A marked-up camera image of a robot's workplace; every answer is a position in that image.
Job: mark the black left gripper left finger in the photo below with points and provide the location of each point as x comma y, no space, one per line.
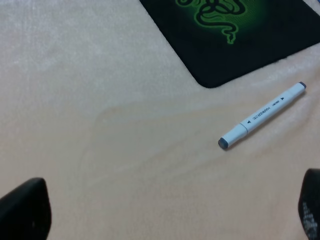
25,212

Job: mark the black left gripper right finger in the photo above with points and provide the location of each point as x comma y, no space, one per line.
309,204

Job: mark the white marker pen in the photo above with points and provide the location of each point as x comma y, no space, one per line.
253,121

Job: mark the black green mouse pad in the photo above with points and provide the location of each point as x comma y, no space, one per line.
221,40

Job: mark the beige fuzzy table cloth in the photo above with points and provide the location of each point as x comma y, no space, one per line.
94,100

